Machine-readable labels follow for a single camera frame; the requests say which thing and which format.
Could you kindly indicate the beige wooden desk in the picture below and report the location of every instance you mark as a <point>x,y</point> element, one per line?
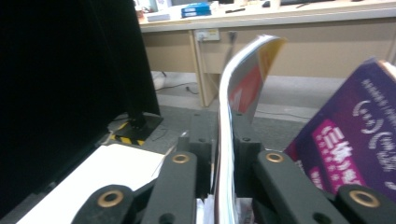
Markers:
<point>311,53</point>

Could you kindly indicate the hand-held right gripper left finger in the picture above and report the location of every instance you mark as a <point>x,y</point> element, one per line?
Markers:
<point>204,130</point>

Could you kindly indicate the black magazine with red cards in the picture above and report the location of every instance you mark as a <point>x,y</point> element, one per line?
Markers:
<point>246,84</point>

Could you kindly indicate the blue box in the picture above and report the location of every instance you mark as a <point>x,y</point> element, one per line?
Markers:
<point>196,13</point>
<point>196,6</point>

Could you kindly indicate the black stand base hazard tape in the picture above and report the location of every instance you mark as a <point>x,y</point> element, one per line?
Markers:
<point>140,127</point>

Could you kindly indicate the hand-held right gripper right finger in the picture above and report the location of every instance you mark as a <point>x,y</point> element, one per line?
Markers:
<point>244,133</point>

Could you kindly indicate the black curtain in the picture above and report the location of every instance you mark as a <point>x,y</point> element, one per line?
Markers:
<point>62,77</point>

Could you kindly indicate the black pen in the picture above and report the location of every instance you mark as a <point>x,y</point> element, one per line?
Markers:
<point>235,10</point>

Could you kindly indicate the purple magazine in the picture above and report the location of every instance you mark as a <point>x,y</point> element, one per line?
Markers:
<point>348,140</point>

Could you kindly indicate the white paper stack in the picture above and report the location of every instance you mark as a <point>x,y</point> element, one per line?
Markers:
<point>158,17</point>

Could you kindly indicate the white desk socket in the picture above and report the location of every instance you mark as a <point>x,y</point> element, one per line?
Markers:
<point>208,34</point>

